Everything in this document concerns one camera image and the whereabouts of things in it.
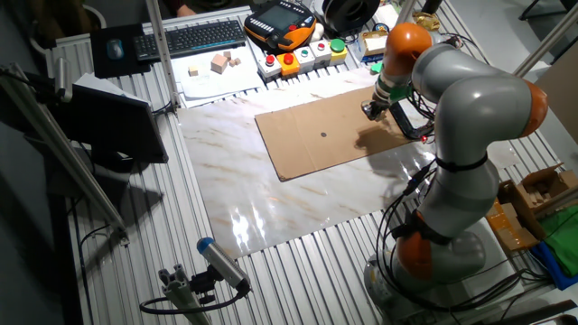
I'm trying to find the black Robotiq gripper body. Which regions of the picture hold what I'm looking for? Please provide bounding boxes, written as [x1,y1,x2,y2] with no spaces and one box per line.
[368,92,393,114]

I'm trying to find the cardboard box white label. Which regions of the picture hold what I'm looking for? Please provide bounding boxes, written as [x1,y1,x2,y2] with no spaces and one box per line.
[359,29,390,58]

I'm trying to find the brown cardboard sheet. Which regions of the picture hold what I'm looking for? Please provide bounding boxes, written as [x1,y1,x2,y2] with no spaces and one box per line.
[254,84,415,182]

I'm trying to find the yellow box green button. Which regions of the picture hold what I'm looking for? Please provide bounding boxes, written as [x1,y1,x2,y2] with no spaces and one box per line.
[328,38,349,64]

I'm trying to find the white box small red button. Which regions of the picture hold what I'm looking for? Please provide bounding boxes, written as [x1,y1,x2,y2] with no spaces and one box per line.
[309,39,333,67]

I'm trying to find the white box green button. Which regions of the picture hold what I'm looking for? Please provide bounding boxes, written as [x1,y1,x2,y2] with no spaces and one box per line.
[293,46,316,73]

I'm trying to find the orange box red button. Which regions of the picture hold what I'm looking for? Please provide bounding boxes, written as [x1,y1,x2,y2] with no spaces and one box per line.
[275,52,302,78]

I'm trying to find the black filament spool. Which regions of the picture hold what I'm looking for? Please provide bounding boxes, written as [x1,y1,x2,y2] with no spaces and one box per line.
[322,0,382,33]

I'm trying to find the white box large red button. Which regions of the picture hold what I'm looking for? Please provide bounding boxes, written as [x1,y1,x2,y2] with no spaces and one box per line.
[256,53,284,80]

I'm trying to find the black orange teach pendant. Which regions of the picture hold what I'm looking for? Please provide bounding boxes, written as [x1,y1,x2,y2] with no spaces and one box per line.
[243,0,318,53]

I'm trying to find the white marble pattern mat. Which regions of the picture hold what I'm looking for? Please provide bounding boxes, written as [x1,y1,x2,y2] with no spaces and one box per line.
[177,67,523,261]

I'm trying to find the large wooden cube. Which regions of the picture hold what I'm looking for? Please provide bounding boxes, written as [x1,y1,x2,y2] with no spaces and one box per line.
[210,52,229,75]

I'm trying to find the white printed paper sheets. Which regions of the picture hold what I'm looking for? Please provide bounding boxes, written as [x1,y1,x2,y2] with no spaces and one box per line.
[170,44,266,107]

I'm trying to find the orange brown cardboard boxes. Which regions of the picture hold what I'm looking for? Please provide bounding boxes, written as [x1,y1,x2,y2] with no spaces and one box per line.
[485,198,541,252]

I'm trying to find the open brown cardboard box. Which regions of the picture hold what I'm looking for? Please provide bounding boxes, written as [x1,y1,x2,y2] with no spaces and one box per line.
[496,162,578,240]

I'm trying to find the brown cardboard panel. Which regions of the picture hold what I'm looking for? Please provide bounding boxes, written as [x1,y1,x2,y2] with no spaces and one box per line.
[535,53,578,145]

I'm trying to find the black office chair base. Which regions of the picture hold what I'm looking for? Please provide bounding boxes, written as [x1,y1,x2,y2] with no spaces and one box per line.
[517,0,578,23]

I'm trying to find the black computer keyboard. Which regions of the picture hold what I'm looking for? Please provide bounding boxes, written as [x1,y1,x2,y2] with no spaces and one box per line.
[132,19,247,62]

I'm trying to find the green cloth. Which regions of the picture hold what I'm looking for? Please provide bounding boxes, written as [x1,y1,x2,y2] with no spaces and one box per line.
[539,205,578,279]

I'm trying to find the blue bag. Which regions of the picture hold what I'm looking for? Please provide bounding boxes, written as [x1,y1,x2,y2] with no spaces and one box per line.
[530,241,578,292]

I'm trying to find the black mouse pad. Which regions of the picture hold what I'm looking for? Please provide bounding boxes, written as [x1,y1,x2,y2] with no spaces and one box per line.
[89,23,153,80]

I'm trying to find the black computer monitor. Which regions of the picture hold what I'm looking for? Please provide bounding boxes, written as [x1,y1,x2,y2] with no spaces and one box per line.
[53,83,171,175]

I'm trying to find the dark computer mouse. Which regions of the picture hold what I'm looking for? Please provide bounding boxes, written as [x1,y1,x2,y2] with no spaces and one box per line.
[106,37,126,61]

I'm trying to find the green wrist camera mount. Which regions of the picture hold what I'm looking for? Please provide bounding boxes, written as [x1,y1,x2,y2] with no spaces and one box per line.
[370,61,415,103]

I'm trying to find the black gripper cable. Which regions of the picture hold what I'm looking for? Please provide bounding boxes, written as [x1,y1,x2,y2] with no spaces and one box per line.
[408,85,437,123]

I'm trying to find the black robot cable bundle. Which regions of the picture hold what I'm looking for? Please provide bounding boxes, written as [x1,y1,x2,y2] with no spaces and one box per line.
[374,157,559,317]

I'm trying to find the aluminium frame post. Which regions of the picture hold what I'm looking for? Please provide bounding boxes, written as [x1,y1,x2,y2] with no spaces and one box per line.
[513,2,578,78]
[144,0,182,109]
[395,0,417,27]

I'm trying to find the silver camera blue cap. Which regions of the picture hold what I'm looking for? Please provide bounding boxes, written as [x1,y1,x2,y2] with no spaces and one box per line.
[196,237,252,293]

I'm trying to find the short aluminium profile mount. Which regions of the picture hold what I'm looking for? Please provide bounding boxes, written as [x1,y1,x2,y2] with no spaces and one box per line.
[157,264,213,325]

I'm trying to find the black camera cable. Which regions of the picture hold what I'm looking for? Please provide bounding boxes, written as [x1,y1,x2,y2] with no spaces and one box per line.
[138,288,249,316]

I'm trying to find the aluminium frame strut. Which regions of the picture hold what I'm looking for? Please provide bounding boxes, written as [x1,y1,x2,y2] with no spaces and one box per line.
[0,62,130,245]

